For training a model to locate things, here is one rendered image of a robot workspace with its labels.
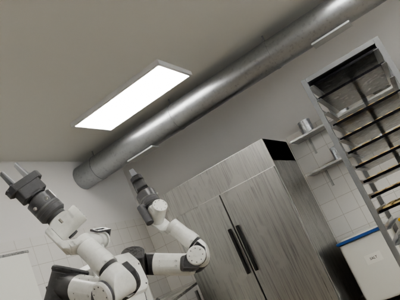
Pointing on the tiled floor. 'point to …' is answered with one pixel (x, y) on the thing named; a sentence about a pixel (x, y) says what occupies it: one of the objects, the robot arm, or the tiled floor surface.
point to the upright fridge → (262, 230)
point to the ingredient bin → (372, 262)
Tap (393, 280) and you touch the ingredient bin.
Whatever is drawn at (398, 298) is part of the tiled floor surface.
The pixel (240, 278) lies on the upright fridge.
